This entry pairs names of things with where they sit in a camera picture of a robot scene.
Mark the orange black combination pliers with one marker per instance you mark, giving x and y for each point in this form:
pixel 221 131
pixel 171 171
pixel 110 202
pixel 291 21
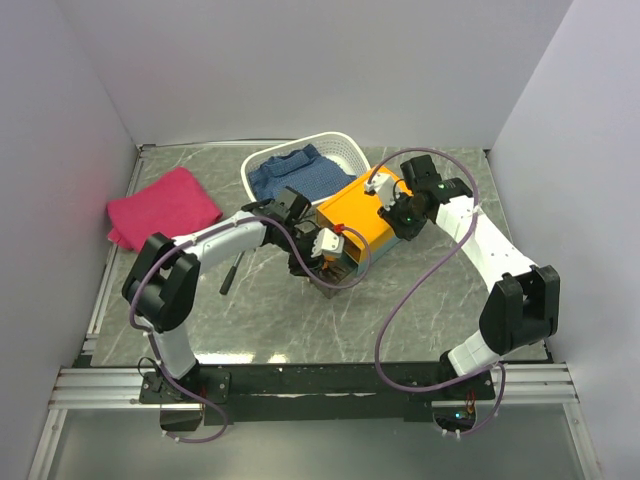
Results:
pixel 333 266

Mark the yellow drawer cabinet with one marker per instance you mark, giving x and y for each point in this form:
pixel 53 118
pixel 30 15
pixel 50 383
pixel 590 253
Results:
pixel 355 209

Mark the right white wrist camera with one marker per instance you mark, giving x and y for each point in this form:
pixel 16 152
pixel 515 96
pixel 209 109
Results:
pixel 383 186

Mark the black handled hammer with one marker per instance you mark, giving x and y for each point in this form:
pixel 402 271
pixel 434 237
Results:
pixel 231 274

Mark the white plastic basket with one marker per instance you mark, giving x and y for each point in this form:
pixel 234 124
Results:
pixel 336 146

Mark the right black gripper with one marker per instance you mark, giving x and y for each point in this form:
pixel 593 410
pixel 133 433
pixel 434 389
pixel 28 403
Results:
pixel 404 232

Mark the aluminium frame rail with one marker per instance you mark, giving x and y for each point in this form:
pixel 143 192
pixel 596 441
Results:
pixel 119 388

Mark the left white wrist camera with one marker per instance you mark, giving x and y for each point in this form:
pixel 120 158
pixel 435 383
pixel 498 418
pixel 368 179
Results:
pixel 329 244

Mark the black base beam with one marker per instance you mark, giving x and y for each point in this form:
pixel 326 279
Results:
pixel 305 392

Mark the blue checkered shirt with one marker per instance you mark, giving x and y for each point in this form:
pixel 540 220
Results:
pixel 304 170

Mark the pink folded towel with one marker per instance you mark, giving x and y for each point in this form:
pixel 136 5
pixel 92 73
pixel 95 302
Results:
pixel 174 205

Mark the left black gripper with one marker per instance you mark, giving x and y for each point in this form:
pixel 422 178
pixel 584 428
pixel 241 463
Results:
pixel 316 263

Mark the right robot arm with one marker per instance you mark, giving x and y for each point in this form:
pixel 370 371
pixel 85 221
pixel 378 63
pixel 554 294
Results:
pixel 523 303

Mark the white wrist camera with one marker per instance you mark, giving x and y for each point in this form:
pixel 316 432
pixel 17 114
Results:
pixel 383 186
pixel 329 244

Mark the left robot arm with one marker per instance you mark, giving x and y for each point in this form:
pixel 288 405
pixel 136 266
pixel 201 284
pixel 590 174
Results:
pixel 161 286

